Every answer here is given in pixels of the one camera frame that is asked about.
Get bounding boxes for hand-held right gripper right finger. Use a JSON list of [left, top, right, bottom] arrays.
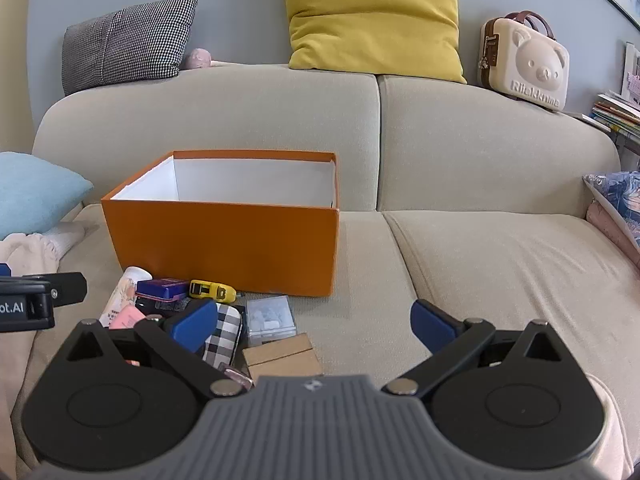
[[381, 298, 578, 400]]

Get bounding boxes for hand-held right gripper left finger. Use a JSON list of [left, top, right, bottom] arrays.
[[52, 299, 245, 401]]

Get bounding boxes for plaid case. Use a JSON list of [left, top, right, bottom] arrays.
[[202, 301, 244, 365]]

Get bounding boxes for yellow tape measure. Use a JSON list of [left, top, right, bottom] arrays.
[[189, 279, 237, 302]]

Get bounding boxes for blue packet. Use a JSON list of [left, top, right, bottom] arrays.
[[135, 277, 191, 302]]

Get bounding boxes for white printed tube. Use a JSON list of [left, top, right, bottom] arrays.
[[99, 266, 153, 328]]

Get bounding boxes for clear plastic box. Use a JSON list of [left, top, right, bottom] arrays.
[[245, 295, 298, 347]]

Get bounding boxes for orange cardboard box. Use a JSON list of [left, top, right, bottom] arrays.
[[101, 149, 341, 298]]

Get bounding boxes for golden brown box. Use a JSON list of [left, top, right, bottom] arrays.
[[242, 332, 325, 386]]

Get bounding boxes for light blue pillow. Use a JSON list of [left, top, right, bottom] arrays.
[[0, 151, 94, 241]]

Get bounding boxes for beige sofa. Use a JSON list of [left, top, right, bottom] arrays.
[[10, 62, 640, 480]]

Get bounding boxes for pink cushion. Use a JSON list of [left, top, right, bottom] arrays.
[[586, 200, 640, 271]]

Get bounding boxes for blue floral pillow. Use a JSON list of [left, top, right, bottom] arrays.
[[582, 171, 640, 253]]

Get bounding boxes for houndstooth pillow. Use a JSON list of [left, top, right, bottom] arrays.
[[61, 0, 199, 97]]

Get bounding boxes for pink plush toy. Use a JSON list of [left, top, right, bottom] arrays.
[[180, 47, 215, 71]]

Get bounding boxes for cream bear suitcase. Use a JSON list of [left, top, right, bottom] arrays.
[[480, 10, 571, 112]]

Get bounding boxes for stack of books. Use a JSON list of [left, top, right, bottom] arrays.
[[582, 91, 640, 138]]

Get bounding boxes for yellow pillow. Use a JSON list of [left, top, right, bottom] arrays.
[[284, 0, 468, 85]]

